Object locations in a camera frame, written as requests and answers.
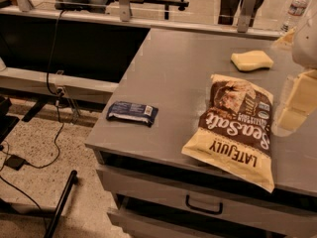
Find brown Late July chip bag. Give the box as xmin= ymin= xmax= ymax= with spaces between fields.
xmin=181 ymin=74 xmax=274 ymax=192

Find black chair leg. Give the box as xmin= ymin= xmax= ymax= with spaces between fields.
xmin=44 ymin=170 xmax=78 ymax=238

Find standing person dark trousers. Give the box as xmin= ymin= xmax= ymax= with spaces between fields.
xmin=218 ymin=0 xmax=264 ymax=27

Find yellow sponge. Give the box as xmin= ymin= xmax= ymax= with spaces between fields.
xmin=231 ymin=51 xmax=273 ymax=72

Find blue snack packet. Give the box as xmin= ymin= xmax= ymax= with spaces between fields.
xmin=106 ymin=101 xmax=159 ymax=127

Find black power cable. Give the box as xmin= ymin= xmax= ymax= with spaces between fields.
xmin=0 ymin=9 xmax=67 ymax=216

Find grey drawer with black handle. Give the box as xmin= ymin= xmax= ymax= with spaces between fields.
xmin=97 ymin=166 xmax=317 ymax=238

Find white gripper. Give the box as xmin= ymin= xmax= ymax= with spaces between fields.
xmin=273 ymin=4 xmax=317 ymax=132

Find clear plastic water bottle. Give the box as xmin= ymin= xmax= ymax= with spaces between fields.
xmin=280 ymin=0 xmax=310 ymax=33

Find black power adapter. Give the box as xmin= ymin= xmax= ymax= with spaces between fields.
xmin=4 ymin=155 xmax=26 ymax=171

